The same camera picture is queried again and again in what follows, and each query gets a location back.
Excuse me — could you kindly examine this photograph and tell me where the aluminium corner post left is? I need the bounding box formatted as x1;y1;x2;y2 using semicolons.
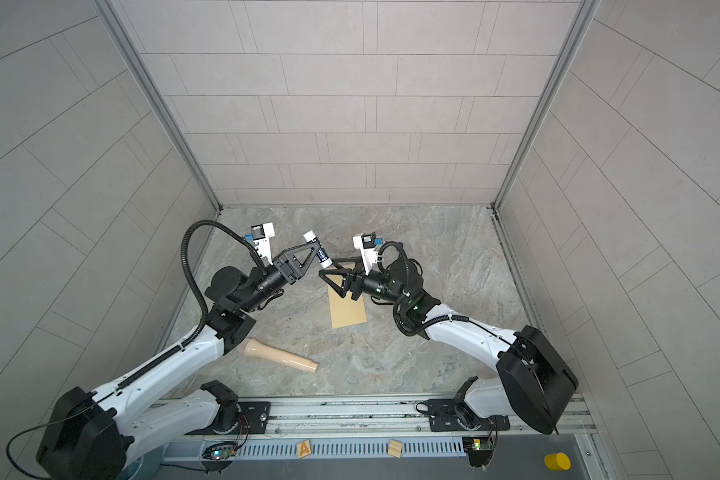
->
91;0;223;216

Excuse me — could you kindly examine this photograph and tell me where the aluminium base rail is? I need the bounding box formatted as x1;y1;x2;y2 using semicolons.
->
92;391;598;463

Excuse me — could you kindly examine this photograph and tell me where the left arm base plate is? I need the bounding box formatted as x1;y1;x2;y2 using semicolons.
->
189;401;272;436

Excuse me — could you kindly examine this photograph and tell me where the right green circuit board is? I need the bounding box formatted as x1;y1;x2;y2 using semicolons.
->
462;436;496;468

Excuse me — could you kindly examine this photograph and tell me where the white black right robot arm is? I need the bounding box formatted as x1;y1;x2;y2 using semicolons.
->
319;257;579;434

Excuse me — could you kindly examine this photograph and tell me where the blue glue stick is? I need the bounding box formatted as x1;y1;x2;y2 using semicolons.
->
303;230;333;269

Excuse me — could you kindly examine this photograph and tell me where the yellow paper envelope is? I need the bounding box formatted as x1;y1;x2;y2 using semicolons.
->
327;262;367;329

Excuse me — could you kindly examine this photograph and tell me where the beige wooden cylinder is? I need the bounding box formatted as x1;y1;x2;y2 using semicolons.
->
239;338;319;373

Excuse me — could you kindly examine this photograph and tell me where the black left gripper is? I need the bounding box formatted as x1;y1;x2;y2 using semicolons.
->
235;246;317;317

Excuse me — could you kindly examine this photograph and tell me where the aluminium corner post right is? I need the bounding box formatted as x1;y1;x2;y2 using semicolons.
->
492;0;600;212

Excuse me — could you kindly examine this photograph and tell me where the yellow cylinder object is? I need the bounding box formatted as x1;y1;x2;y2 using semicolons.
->
544;452;572;472

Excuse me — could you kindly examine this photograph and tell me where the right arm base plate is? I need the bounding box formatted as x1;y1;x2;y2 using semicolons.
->
416;399;511;432

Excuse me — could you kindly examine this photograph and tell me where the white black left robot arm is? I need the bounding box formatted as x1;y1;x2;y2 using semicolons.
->
36;232;330;479

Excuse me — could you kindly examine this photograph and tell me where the wooden letter block A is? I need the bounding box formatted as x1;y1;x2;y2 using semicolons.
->
297;440;313;459

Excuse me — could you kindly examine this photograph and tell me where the left green circuit board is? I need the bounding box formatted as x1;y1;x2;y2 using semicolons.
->
201;441;238;472

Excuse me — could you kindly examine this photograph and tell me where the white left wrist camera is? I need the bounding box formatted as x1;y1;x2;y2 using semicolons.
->
244;222;275;265

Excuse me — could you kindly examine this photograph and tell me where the aluminium corner post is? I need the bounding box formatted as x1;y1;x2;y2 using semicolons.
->
91;0;223;216
492;0;600;212

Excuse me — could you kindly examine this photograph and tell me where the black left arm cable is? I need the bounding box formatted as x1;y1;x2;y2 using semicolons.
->
5;219;271;480

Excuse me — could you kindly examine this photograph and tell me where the plain wooden block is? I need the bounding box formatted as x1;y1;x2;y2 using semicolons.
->
387;440;405;458

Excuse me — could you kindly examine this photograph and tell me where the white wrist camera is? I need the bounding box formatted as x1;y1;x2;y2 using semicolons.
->
244;222;275;265
353;232;383;274

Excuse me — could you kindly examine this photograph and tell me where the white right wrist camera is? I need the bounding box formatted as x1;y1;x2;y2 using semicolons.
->
353;232;383;274

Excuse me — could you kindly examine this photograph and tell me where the green circuit board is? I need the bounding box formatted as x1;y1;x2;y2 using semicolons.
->
201;441;238;472
462;436;496;468

